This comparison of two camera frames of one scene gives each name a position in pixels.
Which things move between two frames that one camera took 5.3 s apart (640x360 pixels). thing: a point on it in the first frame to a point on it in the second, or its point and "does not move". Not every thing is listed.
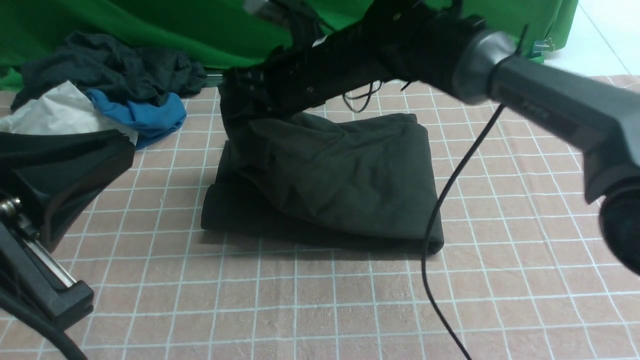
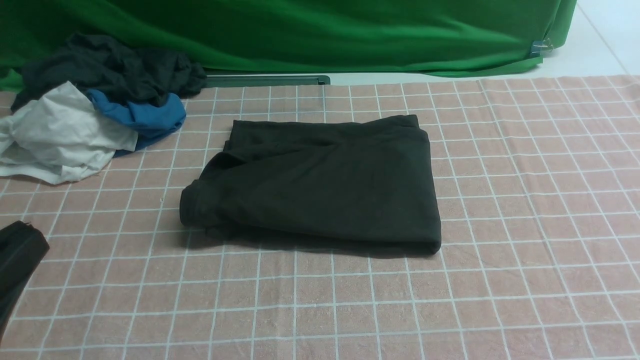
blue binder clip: [541, 47] does not move
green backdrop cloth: [226, 34] does not move
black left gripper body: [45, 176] to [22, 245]
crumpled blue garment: [148, 118] does not move
